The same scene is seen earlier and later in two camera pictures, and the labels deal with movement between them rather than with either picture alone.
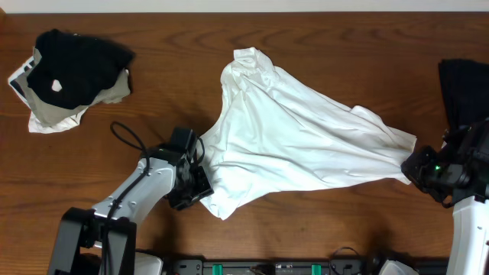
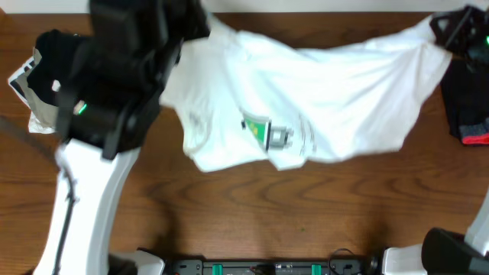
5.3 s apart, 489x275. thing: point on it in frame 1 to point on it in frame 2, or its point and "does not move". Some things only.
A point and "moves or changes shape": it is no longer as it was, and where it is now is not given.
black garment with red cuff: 465,85 does not move
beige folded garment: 50,114 does not move
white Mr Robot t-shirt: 275,135 moves or changes shape
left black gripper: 199,177 to 168,62
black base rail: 337,266 does not move
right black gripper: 412,168 to 453,37
